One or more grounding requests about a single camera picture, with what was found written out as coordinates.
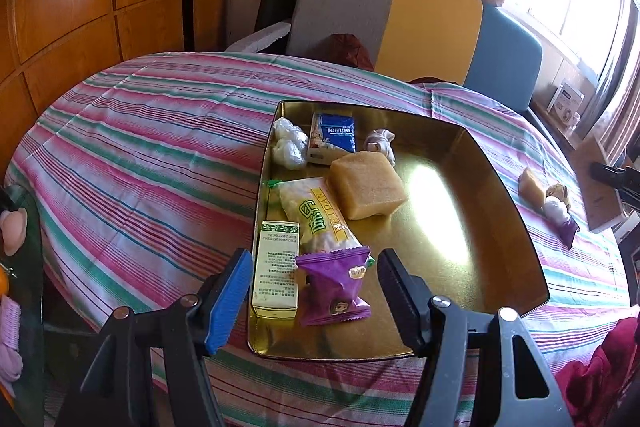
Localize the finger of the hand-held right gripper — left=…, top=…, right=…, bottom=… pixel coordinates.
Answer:
left=590, top=162, right=640, bottom=188

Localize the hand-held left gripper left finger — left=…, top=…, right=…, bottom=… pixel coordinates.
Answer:
left=55, top=248, right=254, bottom=427

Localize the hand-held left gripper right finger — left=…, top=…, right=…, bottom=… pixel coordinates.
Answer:
left=377, top=248, right=576, bottom=427

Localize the green and white small carton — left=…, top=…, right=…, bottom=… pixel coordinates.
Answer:
left=250, top=220, right=301, bottom=321

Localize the purple snack packet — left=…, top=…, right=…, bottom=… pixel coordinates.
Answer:
left=559, top=214, right=581, bottom=250
left=295, top=246, right=373, bottom=327

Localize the gold metal tray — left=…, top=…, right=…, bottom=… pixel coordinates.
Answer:
left=246, top=100, right=550, bottom=362

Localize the large yellow sponge block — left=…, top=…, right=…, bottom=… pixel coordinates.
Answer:
left=327, top=152, right=410, bottom=220

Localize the blue and white tissue pack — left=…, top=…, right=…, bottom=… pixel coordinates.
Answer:
left=306, top=113, right=357, bottom=166

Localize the small yellow sponge piece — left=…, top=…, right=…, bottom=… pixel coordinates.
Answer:
left=518, top=167, right=547, bottom=208

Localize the white printed box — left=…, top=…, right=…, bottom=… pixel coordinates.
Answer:
left=546, top=79, right=586, bottom=128

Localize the yellow snack packet green label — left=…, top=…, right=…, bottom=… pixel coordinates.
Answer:
left=267, top=177, right=376, bottom=270

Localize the white brown wrapped candy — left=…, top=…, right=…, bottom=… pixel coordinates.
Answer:
left=364, top=128, right=397, bottom=165

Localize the striped pink green tablecloth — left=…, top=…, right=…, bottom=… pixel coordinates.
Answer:
left=5, top=52, right=633, bottom=427

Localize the glass side table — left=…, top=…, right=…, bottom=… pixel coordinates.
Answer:
left=0, top=184, right=46, bottom=418

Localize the pink hair roller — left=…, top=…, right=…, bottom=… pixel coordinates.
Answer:
left=0, top=297, right=23, bottom=383

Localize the pink plastic object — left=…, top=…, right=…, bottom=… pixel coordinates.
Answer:
left=0, top=209, right=28, bottom=255

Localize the grey yellow blue sofa chair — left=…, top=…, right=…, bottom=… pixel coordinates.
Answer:
left=285, top=0, right=544, bottom=115

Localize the dark red cloth on chair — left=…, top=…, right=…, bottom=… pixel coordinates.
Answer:
left=327, top=34, right=376, bottom=72

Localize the white foam piece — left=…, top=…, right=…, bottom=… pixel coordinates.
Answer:
left=225, top=21, right=292, bottom=54

